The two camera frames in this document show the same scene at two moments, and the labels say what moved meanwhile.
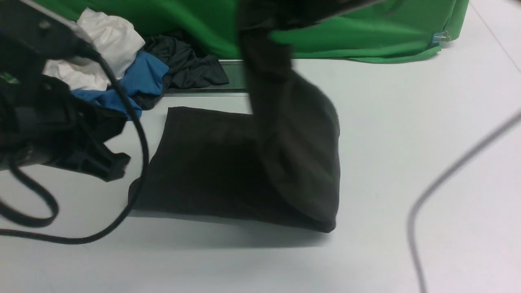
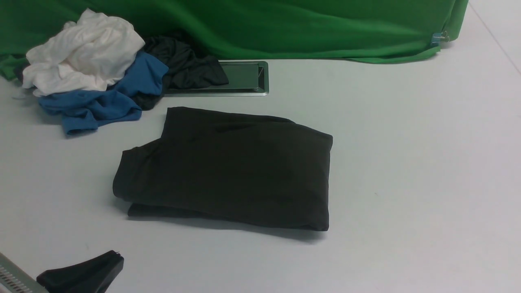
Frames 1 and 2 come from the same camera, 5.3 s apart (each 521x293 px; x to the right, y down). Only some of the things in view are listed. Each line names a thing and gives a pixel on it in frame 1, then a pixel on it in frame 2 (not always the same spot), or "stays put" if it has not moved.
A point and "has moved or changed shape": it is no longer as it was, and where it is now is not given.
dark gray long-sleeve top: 278,166 has moved or changed shape
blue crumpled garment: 143,73 stays put
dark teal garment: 186,69 stays put
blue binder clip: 438,37 stays put
